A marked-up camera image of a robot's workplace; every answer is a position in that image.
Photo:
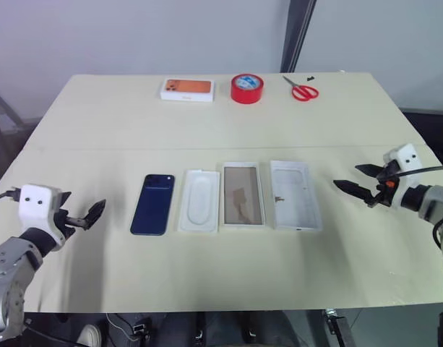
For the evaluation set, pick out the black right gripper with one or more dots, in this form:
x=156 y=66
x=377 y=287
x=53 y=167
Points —
x=384 y=193

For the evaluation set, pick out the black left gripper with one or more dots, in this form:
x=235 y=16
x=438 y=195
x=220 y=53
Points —
x=67 y=221

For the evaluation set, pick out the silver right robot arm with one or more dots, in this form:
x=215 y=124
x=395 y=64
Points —
x=436 y=204

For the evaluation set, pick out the white phone box lid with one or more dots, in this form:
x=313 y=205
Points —
x=295 y=195

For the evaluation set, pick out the white box base brown inside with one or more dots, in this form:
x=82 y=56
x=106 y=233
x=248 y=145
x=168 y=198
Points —
x=241 y=195

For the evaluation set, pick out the closed orange-print phone box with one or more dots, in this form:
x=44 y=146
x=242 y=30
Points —
x=188 y=89

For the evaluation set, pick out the dark blue smartphone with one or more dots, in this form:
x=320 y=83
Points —
x=152 y=204

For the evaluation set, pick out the small black part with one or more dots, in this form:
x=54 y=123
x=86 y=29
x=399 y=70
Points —
x=310 y=77

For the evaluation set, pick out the white moulded tray insert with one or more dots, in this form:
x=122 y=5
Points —
x=199 y=200

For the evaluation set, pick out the white shoe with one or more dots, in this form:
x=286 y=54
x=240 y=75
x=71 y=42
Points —
x=89 y=336

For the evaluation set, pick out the red tape roll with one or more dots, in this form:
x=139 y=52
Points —
x=247 y=88

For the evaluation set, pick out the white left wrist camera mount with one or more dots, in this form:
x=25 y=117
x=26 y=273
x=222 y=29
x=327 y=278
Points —
x=35 y=206

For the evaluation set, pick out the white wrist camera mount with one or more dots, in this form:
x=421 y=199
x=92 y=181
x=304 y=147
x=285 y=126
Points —
x=35 y=206
x=407 y=159

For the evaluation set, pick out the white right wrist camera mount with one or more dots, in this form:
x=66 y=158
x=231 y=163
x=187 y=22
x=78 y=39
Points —
x=407 y=159

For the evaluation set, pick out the dark metal frame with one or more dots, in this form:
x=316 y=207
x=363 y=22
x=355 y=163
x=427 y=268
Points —
x=4 y=123

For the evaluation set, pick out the dark vertical post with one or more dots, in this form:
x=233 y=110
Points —
x=297 y=36

